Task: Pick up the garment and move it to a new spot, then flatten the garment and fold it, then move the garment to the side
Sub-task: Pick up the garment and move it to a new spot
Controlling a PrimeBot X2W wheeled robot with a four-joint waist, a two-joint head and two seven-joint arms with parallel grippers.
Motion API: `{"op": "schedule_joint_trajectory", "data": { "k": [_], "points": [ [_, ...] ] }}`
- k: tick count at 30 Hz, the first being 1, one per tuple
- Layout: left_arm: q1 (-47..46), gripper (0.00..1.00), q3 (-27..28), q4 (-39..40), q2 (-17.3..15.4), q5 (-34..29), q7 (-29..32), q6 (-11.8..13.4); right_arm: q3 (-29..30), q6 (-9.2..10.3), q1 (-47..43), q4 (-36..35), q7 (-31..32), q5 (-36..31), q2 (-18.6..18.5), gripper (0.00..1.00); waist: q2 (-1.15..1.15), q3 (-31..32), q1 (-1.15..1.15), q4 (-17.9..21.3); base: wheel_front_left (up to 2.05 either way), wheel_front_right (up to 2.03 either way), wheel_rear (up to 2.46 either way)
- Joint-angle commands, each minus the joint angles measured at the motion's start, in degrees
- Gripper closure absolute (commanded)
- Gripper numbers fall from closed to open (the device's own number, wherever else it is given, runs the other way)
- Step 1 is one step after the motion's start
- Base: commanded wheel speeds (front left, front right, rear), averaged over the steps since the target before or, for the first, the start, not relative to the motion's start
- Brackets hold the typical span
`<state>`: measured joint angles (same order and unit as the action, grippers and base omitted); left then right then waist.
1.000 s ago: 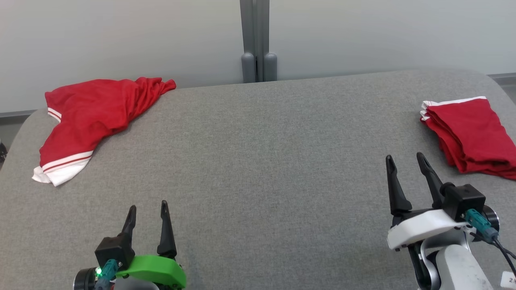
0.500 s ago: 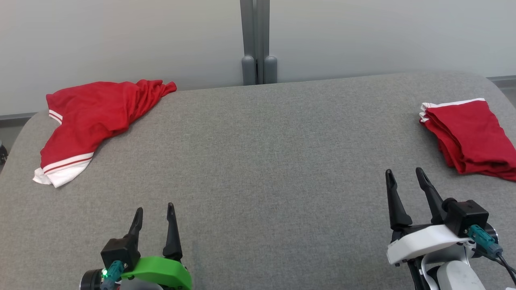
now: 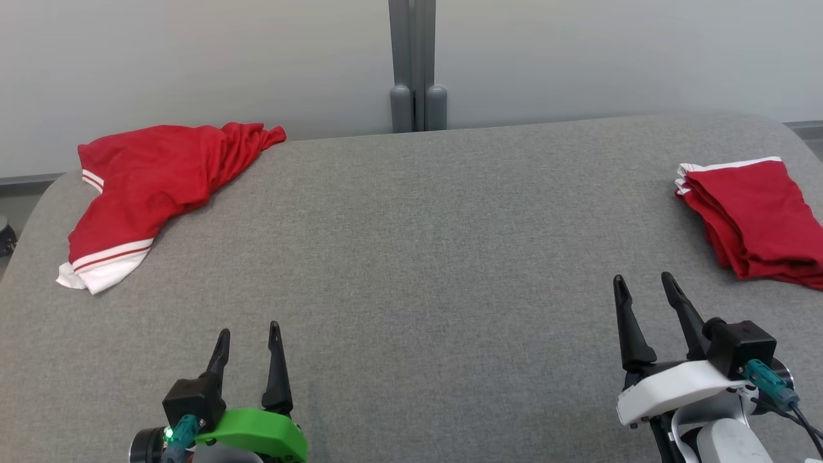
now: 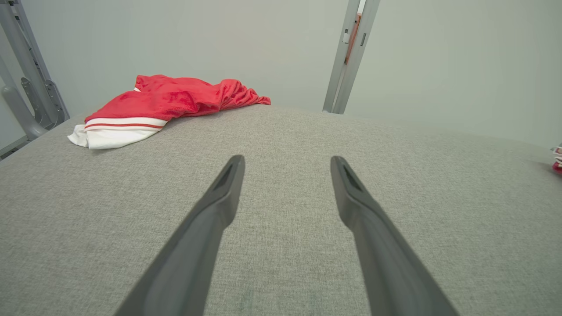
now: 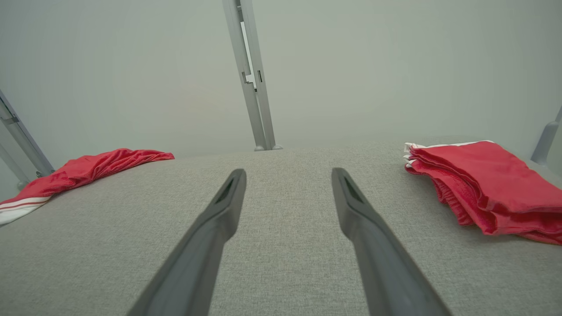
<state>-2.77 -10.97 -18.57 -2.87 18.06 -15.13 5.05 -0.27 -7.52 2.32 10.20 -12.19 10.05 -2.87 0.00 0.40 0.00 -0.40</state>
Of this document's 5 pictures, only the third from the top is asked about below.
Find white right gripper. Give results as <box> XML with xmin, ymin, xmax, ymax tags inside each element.
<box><xmin>613</xmin><ymin>271</ymin><xmax>750</xmax><ymax>429</ymax></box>

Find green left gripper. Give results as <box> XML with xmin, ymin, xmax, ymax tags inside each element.
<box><xmin>195</xmin><ymin>321</ymin><xmax>309</xmax><ymax>463</ymax></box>

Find red shorts with white trim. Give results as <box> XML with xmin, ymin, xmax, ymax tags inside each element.
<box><xmin>674</xmin><ymin>156</ymin><xmax>823</xmax><ymax>291</ymax></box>

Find red jersey with number 23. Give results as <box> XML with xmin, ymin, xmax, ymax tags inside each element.
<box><xmin>57</xmin><ymin>122</ymin><xmax>287</xmax><ymax>295</ymax></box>

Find black caster foot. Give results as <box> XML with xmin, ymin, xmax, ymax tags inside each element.
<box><xmin>0</xmin><ymin>215</ymin><xmax>18</xmax><ymax>258</ymax></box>

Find teal-plug left camera cable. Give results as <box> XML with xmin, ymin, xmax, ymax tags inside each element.
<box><xmin>161</xmin><ymin>414</ymin><xmax>201</xmax><ymax>463</ymax></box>

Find teal-plug camera cable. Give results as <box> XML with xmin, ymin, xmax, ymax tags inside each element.
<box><xmin>161</xmin><ymin>414</ymin><xmax>201</xmax><ymax>463</ymax></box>
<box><xmin>739</xmin><ymin>359</ymin><xmax>823</xmax><ymax>454</ymax></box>

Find teal-plug right camera cable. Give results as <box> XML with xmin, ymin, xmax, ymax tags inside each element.
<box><xmin>739</xmin><ymin>359</ymin><xmax>823</xmax><ymax>454</ymax></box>

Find grey metal partition post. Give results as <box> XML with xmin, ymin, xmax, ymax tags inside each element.
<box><xmin>413</xmin><ymin>0</ymin><xmax>448</xmax><ymax>132</ymax></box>
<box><xmin>388</xmin><ymin>0</ymin><xmax>415</xmax><ymax>134</ymax></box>

